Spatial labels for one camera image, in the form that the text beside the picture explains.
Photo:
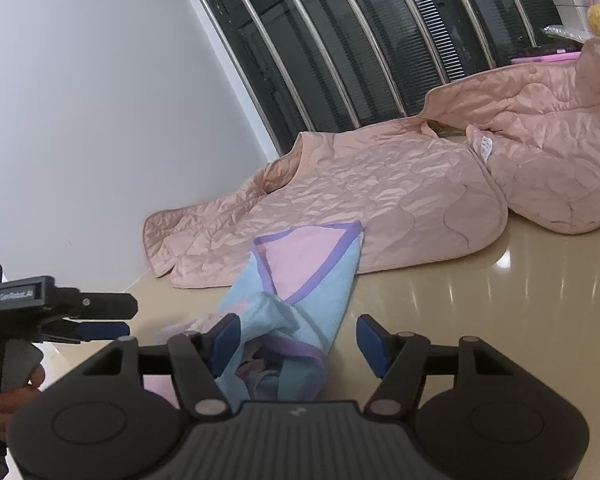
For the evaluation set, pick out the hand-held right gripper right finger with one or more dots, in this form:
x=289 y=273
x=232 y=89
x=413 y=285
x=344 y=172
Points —
x=370 y=345

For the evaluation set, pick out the pink and blue small garment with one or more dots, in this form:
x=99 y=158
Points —
x=305 y=270

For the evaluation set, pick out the dark window with blinds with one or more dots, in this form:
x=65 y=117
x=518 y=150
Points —
x=330 y=35

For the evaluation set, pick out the dark patterned packet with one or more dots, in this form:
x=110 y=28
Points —
x=565 y=32

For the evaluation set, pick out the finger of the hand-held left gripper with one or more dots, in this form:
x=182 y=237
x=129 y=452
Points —
x=100 y=305
x=102 y=331

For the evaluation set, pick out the magenta cloth item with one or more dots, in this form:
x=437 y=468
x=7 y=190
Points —
x=545 y=55

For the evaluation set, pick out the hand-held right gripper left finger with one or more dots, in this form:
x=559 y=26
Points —
x=226 y=342

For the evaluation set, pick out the pink quilted jacket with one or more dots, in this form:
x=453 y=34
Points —
x=380 y=195

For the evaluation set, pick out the person's left hand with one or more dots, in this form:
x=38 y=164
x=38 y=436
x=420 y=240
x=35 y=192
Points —
x=15 y=397

